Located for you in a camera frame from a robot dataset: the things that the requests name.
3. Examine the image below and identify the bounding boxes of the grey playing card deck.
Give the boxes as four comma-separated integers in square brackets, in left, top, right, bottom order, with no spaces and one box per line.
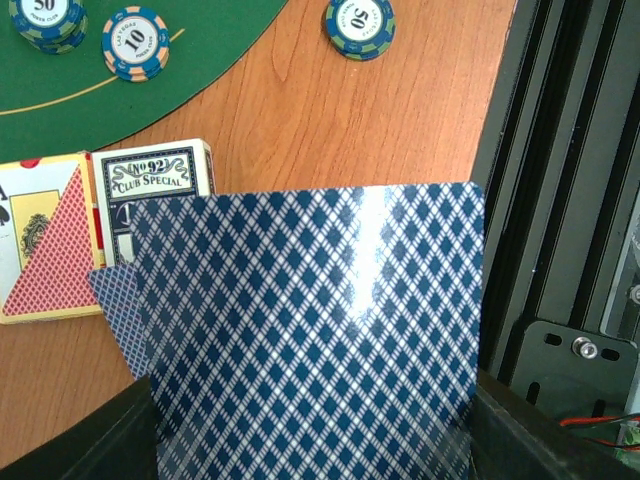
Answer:
[131,182,484,479]

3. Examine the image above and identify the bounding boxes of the round green poker mat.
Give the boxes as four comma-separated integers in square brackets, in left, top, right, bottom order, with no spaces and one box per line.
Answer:
[1,1,285,163]

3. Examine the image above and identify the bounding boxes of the blue poker chip stack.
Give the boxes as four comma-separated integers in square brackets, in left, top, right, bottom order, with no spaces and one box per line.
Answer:
[325,0,396,61]

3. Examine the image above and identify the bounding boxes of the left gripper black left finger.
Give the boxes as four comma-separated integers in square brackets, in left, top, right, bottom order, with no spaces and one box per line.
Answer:
[1,376,158,479]

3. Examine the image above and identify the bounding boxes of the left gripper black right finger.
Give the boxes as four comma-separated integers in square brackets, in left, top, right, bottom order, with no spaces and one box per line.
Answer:
[469,370,639,480]

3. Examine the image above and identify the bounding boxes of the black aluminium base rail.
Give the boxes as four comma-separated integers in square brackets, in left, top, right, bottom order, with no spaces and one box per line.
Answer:
[472,1,639,419]

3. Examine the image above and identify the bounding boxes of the blue peach chips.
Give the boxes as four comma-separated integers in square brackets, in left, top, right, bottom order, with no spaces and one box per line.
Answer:
[101,6,170,83]

